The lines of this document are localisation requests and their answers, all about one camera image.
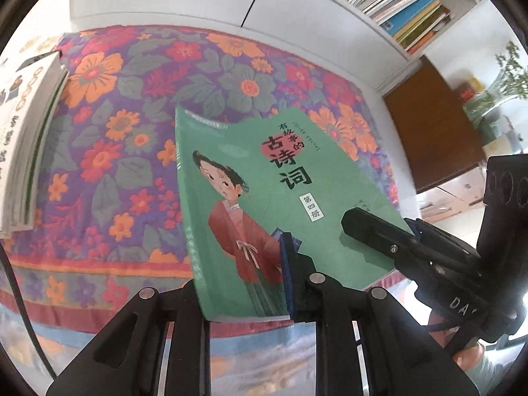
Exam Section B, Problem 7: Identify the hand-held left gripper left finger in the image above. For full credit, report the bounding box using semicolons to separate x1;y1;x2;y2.
45;280;212;396

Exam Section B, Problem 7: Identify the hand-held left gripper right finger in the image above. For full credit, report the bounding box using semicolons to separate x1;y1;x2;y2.
280;232;484;396

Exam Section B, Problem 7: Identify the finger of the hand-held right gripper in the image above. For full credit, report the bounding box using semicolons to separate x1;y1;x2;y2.
341;207;418;264

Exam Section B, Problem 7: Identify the person's right forearm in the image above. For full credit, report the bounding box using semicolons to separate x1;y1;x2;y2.
466;352;520;396

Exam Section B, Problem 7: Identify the row of shelved books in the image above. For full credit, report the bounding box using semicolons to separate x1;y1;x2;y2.
295;0;453;55

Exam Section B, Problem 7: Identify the stack of white books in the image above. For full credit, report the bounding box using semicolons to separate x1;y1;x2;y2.
0;51;70;232

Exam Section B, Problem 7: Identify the person's right hand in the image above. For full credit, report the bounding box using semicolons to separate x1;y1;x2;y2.
427;311;486;376

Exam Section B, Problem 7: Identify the light wooden drawer unit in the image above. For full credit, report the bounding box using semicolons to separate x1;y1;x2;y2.
416;165;489;223

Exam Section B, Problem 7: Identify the brown wooden cabinet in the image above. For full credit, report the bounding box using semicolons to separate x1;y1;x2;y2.
381;55;487;194

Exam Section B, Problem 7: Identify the green potted plant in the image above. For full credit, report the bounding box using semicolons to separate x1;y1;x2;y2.
462;40;528;126

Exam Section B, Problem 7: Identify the book with green spine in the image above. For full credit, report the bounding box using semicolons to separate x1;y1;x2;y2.
22;76;69;232

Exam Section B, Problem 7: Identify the floral woven blanket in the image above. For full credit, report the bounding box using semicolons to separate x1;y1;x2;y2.
0;25;401;339

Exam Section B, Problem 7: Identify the black cable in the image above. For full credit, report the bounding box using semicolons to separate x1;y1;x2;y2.
0;245;56;380

